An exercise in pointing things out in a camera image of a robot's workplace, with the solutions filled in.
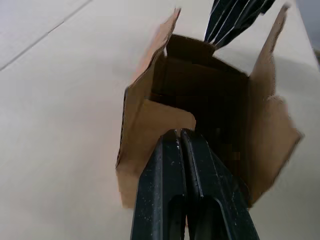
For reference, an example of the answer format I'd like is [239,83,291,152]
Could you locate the small brown cardboard box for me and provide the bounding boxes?
[115,5,303,209]

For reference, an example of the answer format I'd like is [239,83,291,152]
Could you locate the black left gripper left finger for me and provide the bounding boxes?
[129,128,188,240]

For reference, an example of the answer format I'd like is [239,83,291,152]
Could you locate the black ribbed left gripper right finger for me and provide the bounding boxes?
[203,0,275,48]

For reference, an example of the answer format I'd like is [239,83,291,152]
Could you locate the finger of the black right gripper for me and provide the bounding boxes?
[180,128,256,240]

